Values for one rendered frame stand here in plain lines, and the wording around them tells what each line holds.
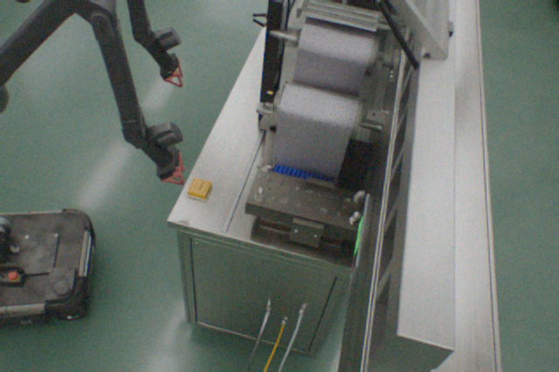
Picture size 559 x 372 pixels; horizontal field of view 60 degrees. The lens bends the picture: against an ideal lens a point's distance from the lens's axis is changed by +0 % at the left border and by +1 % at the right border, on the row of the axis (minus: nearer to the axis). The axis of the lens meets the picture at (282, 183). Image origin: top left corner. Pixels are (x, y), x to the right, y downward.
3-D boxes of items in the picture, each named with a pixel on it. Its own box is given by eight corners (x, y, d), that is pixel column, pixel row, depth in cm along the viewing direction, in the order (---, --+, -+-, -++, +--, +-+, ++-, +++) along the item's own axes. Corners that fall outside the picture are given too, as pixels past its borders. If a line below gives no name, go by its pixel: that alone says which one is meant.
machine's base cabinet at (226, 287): (296, 46, 396) (313, -63, 331) (374, 64, 391) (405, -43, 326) (185, 331, 233) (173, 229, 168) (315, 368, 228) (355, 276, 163)
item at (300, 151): (272, 163, 171) (277, 125, 157) (337, 180, 169) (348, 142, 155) (272, 164, 170) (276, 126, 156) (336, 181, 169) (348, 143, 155)
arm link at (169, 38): (135, 23, 174) (134, 36, 169) (162, 9, 172) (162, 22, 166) (155, 47, 183) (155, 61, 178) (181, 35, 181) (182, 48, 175)
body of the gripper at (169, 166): (177, 148, 156) (164, 134, 151) (177, 172, 150) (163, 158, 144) (160, 155, 158) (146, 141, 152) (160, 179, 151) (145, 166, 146)
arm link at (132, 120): (89, -11, 113) (84, 14, 106) (114, -12, 114) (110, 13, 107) (127, 125, 146) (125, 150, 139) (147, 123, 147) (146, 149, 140)
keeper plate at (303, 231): (290, 236, 165) (293, 217, 157) (318, 243, 164) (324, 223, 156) (288, 241, 163) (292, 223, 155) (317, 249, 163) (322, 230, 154)
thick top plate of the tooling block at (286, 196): (257, 178, 172) (258, 167, 167) (367, 206, 169) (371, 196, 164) (244, 213, 162) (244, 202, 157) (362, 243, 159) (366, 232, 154)
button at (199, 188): (193, 181, 177) (193, 176, 176) (211, 185, 177) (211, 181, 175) (186, 195, 173) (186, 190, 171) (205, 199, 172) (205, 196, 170)
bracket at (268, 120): (258, 159, 188) (264, 97, 165) (274, 162, 188) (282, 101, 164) (254, 168, 185) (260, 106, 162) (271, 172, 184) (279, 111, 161)
